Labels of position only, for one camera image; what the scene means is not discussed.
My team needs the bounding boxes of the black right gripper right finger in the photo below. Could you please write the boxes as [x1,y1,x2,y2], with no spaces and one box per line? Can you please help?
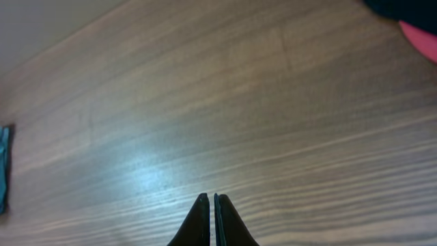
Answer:
[214,193,259,246]

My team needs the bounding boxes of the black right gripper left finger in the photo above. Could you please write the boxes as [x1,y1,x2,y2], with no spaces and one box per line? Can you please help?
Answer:
[167,193,210,246]

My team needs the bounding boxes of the light blue denim shorts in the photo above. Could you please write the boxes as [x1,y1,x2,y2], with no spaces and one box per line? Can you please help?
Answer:
[0,126,10,214]

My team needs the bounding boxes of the red navy white garment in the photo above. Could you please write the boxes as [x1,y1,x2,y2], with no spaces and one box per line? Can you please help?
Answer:
[399,21,436,63]

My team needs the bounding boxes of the black garment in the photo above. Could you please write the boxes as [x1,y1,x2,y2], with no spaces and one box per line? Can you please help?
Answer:
[363,0,436,35]

